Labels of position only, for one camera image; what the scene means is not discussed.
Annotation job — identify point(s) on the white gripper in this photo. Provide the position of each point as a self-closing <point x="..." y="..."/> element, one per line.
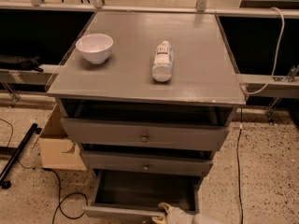
<point x="177" y="216"/>

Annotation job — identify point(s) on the grey bottom drawer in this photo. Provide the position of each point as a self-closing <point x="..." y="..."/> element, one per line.
<point x="134" y="197"/>

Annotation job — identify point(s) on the grey drawer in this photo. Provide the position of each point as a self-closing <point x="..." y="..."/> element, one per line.
<point x="134" y="197"/>
<point x="140" y="163"/>
<point x="140" y="134"/>

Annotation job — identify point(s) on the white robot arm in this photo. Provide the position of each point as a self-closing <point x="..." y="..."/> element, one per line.
<point x="204" y="219"/>

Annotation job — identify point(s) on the grey middle drawer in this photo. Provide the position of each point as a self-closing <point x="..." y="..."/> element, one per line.
<point x="140" y="163"/>

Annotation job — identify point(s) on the grey top drawer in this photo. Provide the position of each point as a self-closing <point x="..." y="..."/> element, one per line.
<point x="140" y="134"/>

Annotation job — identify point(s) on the grey drawer cabinet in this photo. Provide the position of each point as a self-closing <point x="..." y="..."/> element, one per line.
<point x="203" y="90"/>

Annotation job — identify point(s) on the cardboard box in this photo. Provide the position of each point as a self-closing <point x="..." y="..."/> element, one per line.
<point x="57" y="151"/>

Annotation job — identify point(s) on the white plastic bottle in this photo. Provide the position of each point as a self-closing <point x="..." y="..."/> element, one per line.
<point x="163" y="62"/>

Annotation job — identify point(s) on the black metal stand bar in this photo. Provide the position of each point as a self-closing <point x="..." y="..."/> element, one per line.
<point x="13" y="154"/>

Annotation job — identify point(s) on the white ceramic bowl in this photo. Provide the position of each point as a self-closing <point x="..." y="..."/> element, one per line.
<point x="95" y="48"/>

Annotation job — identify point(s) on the black cloth bundle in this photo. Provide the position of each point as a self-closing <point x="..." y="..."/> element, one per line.
<point x="19" y="63"/>

